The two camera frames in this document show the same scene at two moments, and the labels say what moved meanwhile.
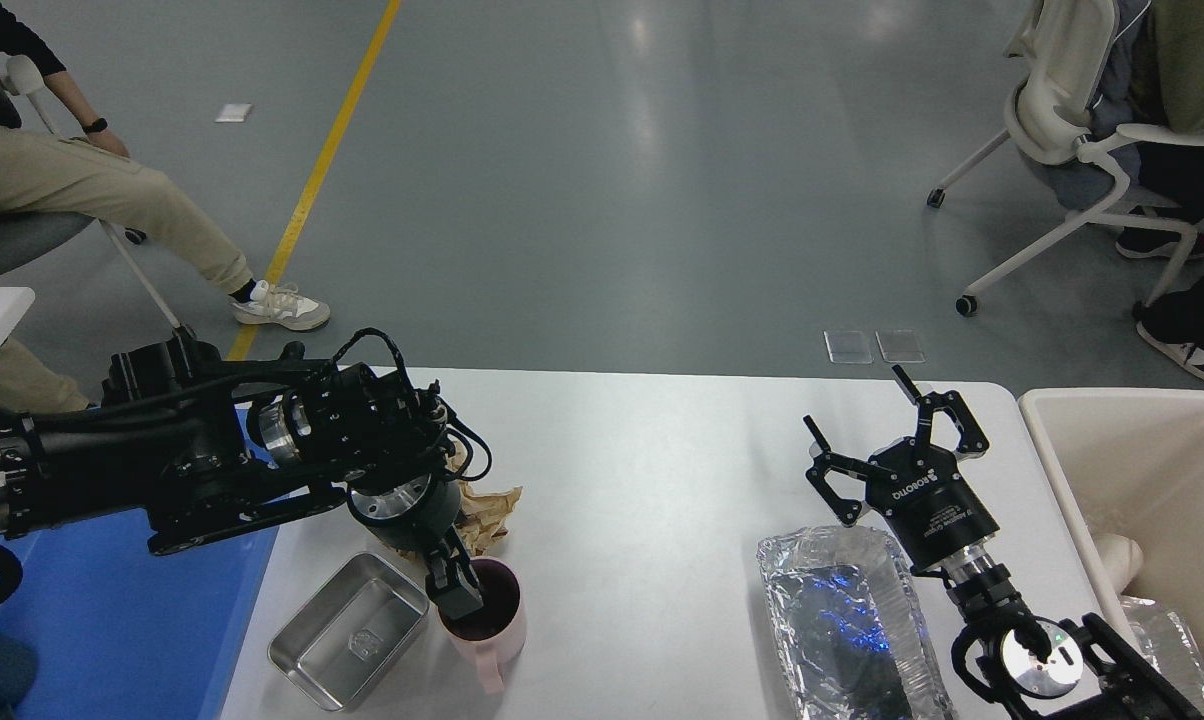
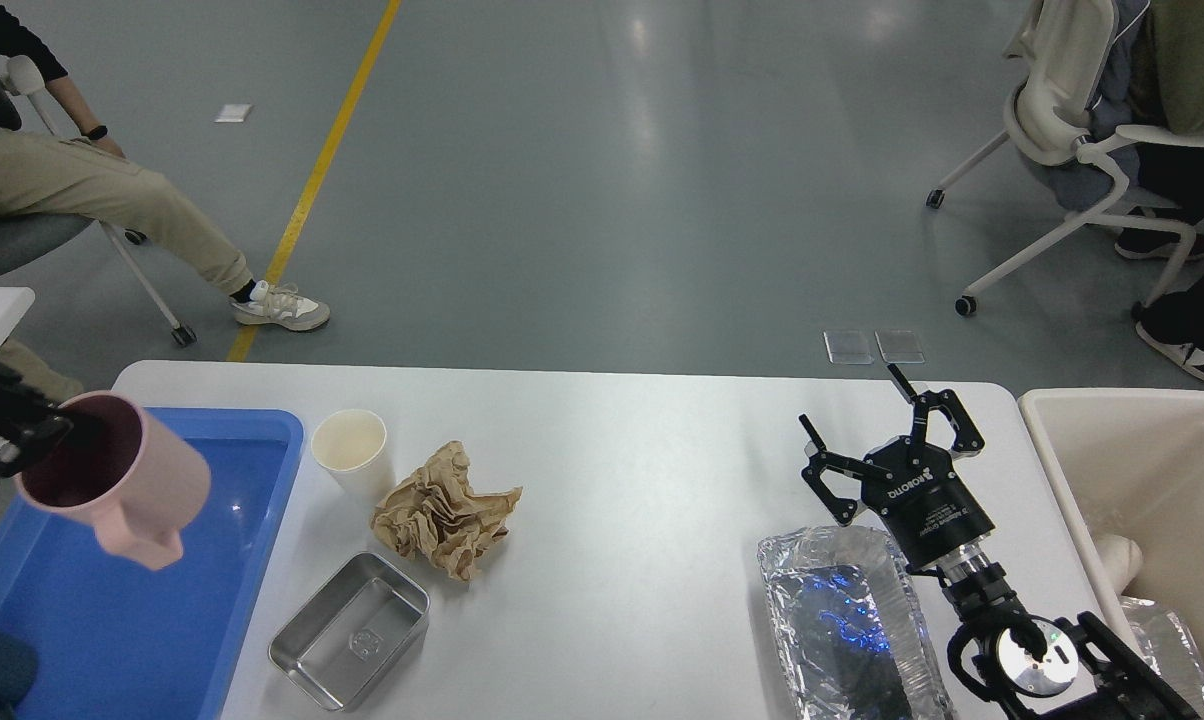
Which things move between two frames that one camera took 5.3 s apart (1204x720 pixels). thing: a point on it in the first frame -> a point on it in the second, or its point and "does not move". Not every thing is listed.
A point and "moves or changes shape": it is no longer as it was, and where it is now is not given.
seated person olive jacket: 1179,78 does not move
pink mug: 495,632 moves or changes shape
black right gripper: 918,489 does not move
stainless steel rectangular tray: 341,639 does not move
